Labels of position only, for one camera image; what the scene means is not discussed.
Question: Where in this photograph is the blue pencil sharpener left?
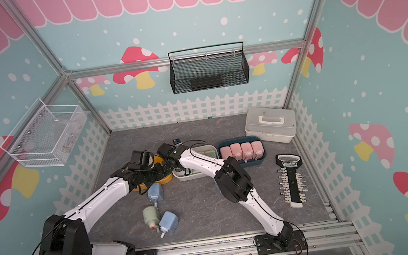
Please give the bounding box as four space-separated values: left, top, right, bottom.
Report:
147 183 164 207

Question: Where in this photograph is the pink pencil sharpener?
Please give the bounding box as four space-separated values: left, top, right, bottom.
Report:
251 141 264 161
241 142 254 163
220 146 233 160
229 143 243 161

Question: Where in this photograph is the blue pencil sharpener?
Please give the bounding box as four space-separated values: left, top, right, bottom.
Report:
147 183 164 207
159 211 179 239

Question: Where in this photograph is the white wire mesh basket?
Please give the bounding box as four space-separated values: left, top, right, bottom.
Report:
0 99 88 168

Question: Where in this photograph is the black wire mesh basket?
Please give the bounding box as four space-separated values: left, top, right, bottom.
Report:
168 41 250 94

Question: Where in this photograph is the translucent plastic lidded case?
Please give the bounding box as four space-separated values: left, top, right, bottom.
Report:
245 107 297 144

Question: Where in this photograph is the yellow plastic storage box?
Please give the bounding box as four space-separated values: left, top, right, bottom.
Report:
130 155 173 195

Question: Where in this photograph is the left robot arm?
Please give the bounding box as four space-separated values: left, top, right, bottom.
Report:
33 151 172 255

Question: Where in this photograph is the dark teal storage box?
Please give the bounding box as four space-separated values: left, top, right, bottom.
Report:
218 136 266 167

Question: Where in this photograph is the blue pencil sharpener lower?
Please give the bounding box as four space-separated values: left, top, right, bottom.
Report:
159 211 179 239

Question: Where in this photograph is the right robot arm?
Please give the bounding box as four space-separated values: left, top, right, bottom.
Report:
157 143 293 251

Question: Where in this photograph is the pale green round sharpener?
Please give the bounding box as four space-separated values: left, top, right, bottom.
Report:
142 206 161 232

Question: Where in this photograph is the white plastic storage box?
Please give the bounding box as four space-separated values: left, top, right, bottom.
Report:
172 144 220 181

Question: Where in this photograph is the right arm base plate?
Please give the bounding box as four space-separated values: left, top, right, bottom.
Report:
253 230 309 255

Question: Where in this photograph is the rack of metal bits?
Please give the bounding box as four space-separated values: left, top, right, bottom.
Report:
275 154 308 209

